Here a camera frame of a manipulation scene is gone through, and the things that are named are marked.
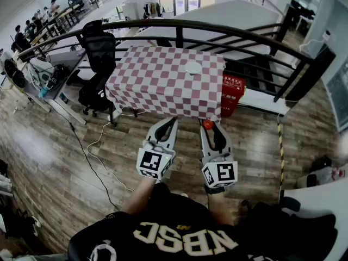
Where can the red white checkered tablecloth table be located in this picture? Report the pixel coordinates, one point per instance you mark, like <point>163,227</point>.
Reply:
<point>160,83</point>

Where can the black mesh office chair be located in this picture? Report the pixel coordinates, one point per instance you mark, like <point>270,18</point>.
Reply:
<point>99,53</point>

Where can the person's right forearm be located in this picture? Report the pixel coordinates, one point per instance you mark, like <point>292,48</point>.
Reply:
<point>220,209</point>

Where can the black round speaker bag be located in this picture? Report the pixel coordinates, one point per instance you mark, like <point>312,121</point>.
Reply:
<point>15,73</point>

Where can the glass entrance doors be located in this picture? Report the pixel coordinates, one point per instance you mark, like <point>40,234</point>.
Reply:
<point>186,0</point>

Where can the grey framed wall board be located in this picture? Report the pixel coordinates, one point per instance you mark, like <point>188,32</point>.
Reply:
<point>340,96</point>

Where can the black bag on desk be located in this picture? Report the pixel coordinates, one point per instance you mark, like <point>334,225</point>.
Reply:
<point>60,73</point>

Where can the red fire extinguisher box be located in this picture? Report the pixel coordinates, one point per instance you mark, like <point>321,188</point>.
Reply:
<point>231,94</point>

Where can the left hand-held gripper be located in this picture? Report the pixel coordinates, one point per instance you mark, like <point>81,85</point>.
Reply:
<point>152,160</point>

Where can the grey cluttered desk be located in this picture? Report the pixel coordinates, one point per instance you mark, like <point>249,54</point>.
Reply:
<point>58,98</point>

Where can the long wooden table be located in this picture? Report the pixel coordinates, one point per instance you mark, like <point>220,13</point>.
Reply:
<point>54,23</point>

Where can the black curved metal railing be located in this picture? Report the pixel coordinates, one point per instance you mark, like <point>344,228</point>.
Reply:
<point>179,25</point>

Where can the clothes rack with coats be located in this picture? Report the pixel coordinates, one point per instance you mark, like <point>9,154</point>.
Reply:
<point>152,9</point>

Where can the white round plate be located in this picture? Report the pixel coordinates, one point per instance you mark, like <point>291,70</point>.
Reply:
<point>193,67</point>

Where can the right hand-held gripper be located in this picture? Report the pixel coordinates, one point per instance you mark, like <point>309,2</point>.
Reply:
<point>221,173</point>

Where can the black padded chair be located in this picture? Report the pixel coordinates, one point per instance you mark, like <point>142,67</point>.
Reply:
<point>285,232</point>

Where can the small black bag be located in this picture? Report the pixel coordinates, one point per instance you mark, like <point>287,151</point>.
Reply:
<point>320,163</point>

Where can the person's left forearm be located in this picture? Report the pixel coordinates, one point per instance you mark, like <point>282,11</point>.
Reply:
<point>140,194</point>

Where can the white curved table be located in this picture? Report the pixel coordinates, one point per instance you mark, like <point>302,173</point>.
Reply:
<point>320,202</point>

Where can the person's black printed shirt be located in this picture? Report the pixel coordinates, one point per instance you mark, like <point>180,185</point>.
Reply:
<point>168,227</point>

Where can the yellow black floor tape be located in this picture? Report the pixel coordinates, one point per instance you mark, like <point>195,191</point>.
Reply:
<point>281,151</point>

